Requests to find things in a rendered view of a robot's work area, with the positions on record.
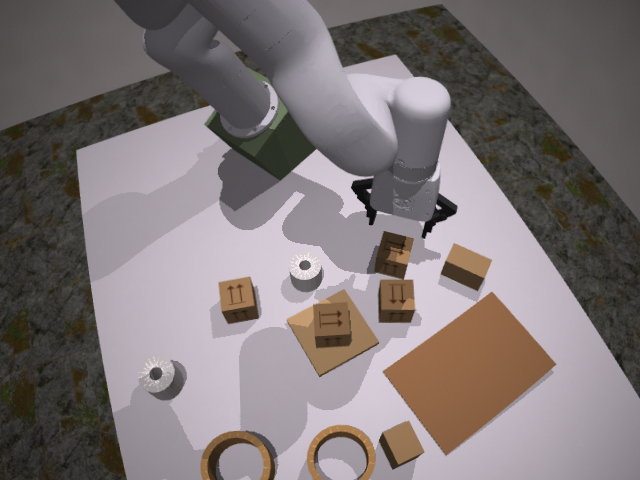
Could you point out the brown wooden ring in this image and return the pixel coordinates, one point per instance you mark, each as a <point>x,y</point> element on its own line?
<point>217,446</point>
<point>341,431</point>

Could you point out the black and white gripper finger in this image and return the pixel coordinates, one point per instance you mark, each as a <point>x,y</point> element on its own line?
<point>448,209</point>
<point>360,187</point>

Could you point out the square wooden board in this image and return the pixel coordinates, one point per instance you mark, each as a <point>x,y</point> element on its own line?
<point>325,360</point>

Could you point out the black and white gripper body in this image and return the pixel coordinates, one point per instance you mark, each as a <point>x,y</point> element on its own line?
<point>415,200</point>

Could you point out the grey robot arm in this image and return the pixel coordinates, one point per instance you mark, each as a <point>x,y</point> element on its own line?
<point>290,42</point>

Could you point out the brown rectangular board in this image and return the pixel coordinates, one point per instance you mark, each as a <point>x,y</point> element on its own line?
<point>464,375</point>

